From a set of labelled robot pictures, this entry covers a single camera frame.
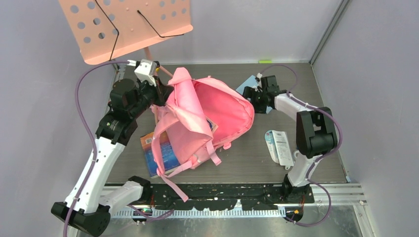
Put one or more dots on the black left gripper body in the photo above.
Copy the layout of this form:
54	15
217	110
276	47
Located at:
148	94

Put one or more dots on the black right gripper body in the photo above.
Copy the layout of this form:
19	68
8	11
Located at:
259	104

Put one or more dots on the yellow treehouse paperback book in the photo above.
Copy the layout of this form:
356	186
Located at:
213	126

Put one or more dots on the pink student backpack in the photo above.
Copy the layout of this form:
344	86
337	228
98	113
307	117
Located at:
183	119

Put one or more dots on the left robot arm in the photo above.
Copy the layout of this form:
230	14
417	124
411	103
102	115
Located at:
84	208

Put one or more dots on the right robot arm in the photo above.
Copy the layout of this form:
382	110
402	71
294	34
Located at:
315	130

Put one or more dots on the light blue thin notebook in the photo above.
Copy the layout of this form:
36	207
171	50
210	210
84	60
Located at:
260	109

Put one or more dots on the green tape strip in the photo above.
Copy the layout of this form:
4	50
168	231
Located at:
264	61

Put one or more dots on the white packaged toothbrush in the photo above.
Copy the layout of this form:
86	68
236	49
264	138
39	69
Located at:
279	148

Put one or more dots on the pink music stand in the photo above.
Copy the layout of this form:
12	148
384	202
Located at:
108	29

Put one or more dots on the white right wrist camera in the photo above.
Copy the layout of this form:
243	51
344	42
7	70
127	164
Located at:
258	77

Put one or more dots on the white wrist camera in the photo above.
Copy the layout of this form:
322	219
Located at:
258	77
145	70

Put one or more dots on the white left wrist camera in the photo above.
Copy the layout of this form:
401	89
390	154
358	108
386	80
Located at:
145	70

